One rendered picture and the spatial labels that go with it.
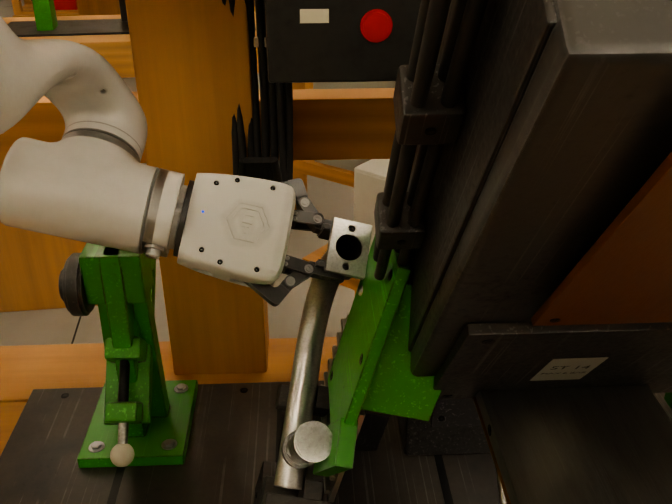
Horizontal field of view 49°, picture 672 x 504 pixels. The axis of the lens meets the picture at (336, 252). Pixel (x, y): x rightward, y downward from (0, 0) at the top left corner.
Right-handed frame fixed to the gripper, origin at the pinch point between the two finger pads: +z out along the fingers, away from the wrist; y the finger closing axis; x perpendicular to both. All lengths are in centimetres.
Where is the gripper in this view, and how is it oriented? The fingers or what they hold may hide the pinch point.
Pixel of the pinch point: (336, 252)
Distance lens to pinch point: 73.4
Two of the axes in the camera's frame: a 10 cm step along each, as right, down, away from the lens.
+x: -2.2, 2.5, 9.4
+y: 1.6, -9.4, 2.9
